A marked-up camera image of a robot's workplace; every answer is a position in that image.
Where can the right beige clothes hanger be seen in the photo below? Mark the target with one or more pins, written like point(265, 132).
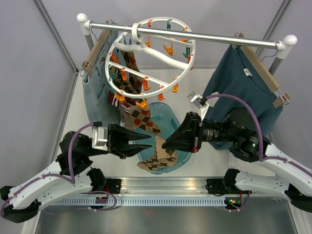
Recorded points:
point(264, 73)

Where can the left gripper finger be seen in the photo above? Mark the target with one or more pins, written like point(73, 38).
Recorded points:
point(122, 135)
point(129, 150)

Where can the beige orange argyle sock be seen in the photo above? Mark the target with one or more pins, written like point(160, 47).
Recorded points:
point(130, 61)

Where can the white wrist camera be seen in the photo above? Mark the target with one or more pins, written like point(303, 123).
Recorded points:
point(100, 138)
point(200, 103)

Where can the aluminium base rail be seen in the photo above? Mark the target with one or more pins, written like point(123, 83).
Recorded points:
point(170, 185)

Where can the white slotted cable duct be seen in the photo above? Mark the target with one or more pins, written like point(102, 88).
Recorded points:
point(143, 201)

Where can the white round clip hanger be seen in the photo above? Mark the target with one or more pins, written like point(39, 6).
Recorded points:
point(174, 53)

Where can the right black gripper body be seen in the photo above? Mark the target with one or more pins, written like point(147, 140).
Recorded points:
point(198, 126)

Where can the teal long sleeve shirt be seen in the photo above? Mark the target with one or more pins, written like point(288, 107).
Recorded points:
point(235, 75)

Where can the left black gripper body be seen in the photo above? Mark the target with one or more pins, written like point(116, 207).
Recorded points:
point(111, 142)

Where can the teal plastic basin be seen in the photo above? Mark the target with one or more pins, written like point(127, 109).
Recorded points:
point(164, 117)

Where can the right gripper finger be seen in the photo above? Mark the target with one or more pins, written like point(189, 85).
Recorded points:
point(180, 145)
point(181, 133)

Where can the beige clothes hanger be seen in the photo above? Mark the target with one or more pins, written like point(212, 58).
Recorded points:
point(88, 64)
point(264, 73)

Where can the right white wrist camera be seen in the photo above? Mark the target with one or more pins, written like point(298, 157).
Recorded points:
point(200, 103)

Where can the orange clip right rim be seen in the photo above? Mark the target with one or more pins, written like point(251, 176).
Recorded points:
point(160, 95)

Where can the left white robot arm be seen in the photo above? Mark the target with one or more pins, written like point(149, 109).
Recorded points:
point(71, 173)

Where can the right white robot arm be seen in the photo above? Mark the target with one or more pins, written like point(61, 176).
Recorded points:
point(292, 181)

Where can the brown argyle sock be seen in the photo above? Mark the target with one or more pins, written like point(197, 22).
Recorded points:
point(160, 159)
point(132, 85)

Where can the blue denim garment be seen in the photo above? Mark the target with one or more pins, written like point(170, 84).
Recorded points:
point(96, 90)

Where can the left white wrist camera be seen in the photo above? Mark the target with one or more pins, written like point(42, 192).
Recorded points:
point(100, 138)

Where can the orange clip front left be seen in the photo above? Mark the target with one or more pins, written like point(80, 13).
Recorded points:
point(142, 104)

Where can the metal clothes rack rail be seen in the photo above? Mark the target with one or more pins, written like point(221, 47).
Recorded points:
point(282, 47)

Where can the left beige clothes hanger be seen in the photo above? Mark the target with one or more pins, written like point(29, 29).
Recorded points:
point(88, 64)

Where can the teal clip front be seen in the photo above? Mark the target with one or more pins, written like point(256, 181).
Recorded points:
point(113, 73)

